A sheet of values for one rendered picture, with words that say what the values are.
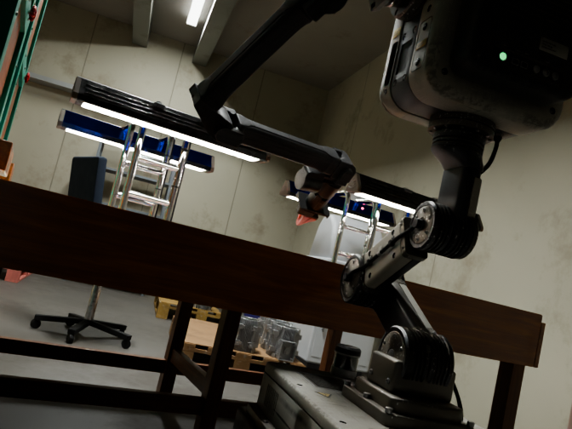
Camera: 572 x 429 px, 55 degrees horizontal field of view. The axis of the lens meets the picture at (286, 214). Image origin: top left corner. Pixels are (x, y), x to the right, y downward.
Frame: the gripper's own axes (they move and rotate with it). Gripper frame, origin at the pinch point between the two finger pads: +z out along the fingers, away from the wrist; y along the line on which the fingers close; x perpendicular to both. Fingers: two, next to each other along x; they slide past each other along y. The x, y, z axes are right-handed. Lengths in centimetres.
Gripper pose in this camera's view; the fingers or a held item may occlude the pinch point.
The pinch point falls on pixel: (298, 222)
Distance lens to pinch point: 165.3
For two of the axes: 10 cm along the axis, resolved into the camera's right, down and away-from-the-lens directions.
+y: -8.7, -2.5, -4.2
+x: 1.0, 7.6, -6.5
